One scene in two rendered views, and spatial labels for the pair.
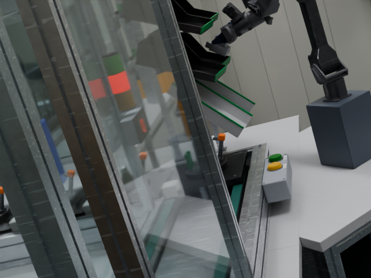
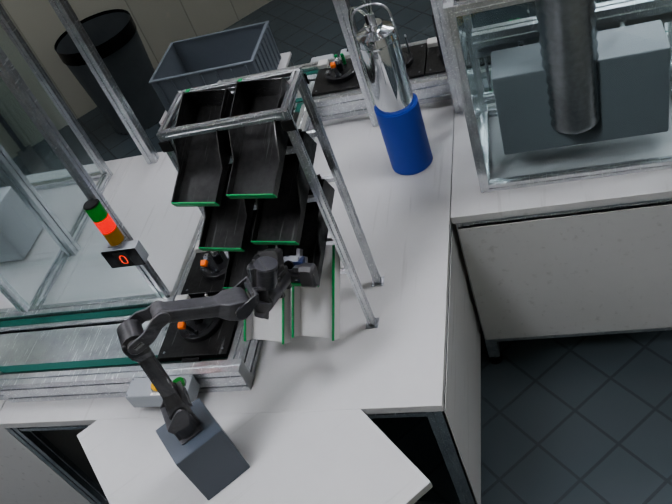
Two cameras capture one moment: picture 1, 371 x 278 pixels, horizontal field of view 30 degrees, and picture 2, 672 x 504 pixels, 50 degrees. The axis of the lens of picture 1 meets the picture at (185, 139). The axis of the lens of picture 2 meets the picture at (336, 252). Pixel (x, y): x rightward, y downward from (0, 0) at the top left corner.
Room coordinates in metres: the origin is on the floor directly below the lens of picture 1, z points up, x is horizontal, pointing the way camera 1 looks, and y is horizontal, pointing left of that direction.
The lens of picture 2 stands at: (2.77, -1.56, 2.50)
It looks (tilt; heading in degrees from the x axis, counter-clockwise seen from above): 42 degrees down; 100
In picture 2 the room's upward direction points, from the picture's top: 23 degrees counter-clockwise
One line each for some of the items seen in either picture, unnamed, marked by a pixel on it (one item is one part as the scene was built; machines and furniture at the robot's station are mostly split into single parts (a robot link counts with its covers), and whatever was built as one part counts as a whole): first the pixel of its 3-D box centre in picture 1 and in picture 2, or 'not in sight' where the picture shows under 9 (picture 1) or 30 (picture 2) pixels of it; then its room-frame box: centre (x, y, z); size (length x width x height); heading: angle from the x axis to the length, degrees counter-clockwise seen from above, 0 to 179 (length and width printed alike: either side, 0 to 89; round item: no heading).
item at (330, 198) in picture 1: (341, 160); (235, 458); (2.07, -0.45, 0.84); 0.90 x 0.70 x 0.03; 120
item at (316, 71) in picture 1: (328, 70); (173, 409); (2.03, -0.47, 1.15); 0.09 x 0.07 x 0.06; 110
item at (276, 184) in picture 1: (277, 177); (162, 391); (1.87, -0.22, 0.93); 0.21 x 0.07 x 0.06; 166
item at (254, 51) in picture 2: not in sight; (217, 69); (1.90, 2.11, 0.73); 0.62 x 0.42 x 0.23; 166
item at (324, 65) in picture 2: not in sight; (338, 65); (2.60, 1.20, 1.01); 0.24 x 0.24 x 0.13; 76
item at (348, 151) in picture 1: (344, 128); (203, 449); (2.03, -0.48, 0.96); 0.14 x 0.14 x 0.20; 30
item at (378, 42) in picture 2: not in sight; (382, 55); (2.78, 0.60, 1.32); 0.14 x 0.14 x 0.38
